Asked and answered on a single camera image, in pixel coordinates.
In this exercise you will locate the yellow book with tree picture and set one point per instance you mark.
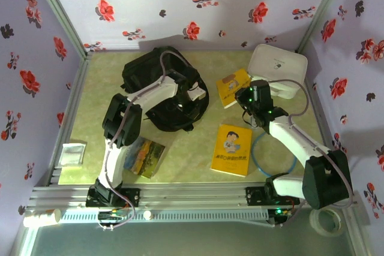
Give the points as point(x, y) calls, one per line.
point(229, 88)

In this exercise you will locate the black backpack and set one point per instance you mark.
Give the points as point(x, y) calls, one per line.
point(144, 70)

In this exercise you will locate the yellow book with reading boy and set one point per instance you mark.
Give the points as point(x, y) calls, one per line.
point(231, 154)

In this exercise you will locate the blue Animal Farm book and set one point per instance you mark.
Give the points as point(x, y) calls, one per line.
point(147, 157)

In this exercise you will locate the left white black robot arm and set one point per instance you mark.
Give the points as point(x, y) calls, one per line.
point(114, 163)

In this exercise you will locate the white zip case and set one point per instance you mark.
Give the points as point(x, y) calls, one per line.
point(279, 61)

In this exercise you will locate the white square packet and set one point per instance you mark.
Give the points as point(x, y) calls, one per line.
point(73, 154)

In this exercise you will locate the clear tape roll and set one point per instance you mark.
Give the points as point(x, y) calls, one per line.
point(313, 223)

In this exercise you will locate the small white knob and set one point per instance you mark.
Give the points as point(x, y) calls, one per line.
point(147, 215)

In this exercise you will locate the white paper roll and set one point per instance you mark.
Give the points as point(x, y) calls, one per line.
point(39, 219)

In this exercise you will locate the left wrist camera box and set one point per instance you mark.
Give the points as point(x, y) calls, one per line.
point(198, 94)

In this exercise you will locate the aluminium side rail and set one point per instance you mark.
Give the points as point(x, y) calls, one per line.
point(318, 112)
point(78, 82)

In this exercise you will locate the aluminium corner post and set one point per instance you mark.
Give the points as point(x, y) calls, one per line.
point(322, 13)
point(58, 13)

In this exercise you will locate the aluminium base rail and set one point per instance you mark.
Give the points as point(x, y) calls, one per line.
point(195, 196)

